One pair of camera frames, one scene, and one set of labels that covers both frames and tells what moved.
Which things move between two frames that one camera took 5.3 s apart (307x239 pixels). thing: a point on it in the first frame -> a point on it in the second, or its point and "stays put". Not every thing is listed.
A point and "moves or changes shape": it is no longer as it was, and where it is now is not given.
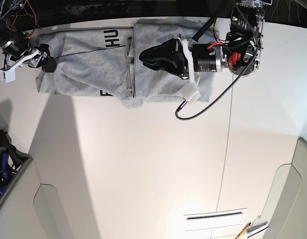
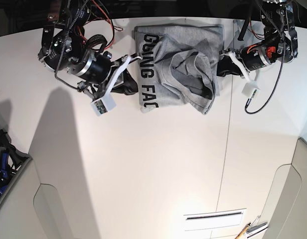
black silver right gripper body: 18,47 -> 94,68
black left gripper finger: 169,56 -> 226,65
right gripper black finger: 50,65 -> 125,84
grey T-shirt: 105,62 moves or changes shape
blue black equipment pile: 7,158 stays put
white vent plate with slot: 213,219 stays put
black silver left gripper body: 205,57 -> 252,57
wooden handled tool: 242,231 stays put
